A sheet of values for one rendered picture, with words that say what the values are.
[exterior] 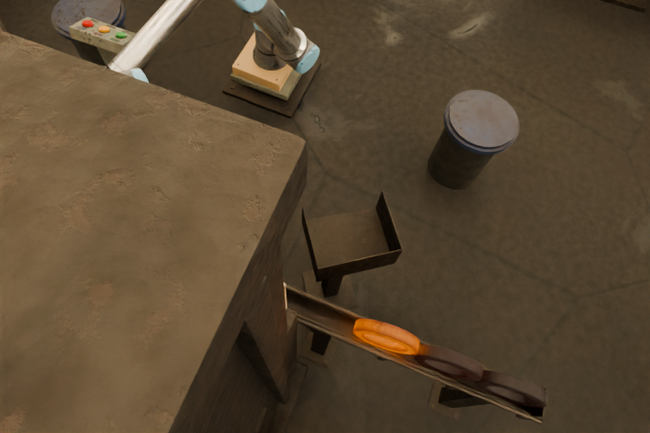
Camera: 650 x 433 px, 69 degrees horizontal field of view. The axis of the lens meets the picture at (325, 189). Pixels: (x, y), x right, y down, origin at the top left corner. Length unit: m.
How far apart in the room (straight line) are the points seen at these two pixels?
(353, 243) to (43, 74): 1.25
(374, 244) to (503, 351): 0.90
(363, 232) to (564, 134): 1.56
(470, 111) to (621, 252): 1.03
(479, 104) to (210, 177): 1.90
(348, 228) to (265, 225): 1.26
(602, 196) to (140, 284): 2.56
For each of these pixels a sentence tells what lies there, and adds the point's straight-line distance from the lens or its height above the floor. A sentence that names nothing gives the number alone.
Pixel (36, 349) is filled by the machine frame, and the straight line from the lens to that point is 0.32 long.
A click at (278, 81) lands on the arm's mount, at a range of 2.42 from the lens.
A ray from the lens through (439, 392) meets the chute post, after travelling 2.12.
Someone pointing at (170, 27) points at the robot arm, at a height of 0.82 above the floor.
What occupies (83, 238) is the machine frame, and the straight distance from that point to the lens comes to 0.33.
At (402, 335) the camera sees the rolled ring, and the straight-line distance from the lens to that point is 1.30.
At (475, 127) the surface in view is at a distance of 2.09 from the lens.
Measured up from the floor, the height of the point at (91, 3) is 0.43.
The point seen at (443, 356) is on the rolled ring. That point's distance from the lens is 1.34.
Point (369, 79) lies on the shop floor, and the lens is 2.69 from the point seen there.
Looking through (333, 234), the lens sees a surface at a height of 0.60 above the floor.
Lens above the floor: 2.04
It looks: 63 degrees down
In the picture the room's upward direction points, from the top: 7 degrees clockwise
